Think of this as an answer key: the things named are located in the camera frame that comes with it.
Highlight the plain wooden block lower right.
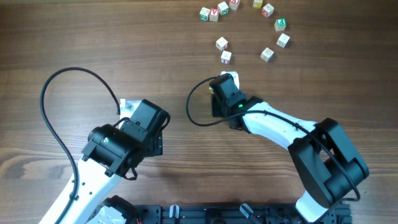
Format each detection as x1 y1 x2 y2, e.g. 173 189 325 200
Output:
261 47 274 62

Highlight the red I wooden block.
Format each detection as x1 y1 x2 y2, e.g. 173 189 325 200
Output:
220 50 232 64

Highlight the green Z wooden block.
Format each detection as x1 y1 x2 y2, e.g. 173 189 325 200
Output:
200 7 210 21

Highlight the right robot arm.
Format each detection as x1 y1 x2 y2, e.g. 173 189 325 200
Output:
210 73 369 223

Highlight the red X wooden block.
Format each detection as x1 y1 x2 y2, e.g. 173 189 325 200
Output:
229 0 240 10

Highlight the carrot picture wooden block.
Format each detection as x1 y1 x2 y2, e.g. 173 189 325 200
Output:
216 37 228 51

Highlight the yellow wooden block top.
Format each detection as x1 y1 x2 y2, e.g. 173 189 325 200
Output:
252 0 263 9

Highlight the red framed wooden block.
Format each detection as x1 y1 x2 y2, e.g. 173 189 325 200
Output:
262 3 275 17

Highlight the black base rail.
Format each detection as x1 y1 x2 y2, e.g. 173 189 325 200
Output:
133 203 353 224

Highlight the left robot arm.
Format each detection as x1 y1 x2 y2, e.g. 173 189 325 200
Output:
41 100 170 223

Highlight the green E wooden block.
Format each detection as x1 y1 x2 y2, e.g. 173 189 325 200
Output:
274 18 287 32

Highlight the green N wooden block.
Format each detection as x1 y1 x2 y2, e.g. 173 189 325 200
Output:
218 1 229 16

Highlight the plain wooden block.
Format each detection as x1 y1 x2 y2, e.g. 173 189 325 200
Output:
277 33 290 48
261 47 274 62

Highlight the red A wooden block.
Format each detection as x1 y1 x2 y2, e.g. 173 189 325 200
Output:
209 8 219 22

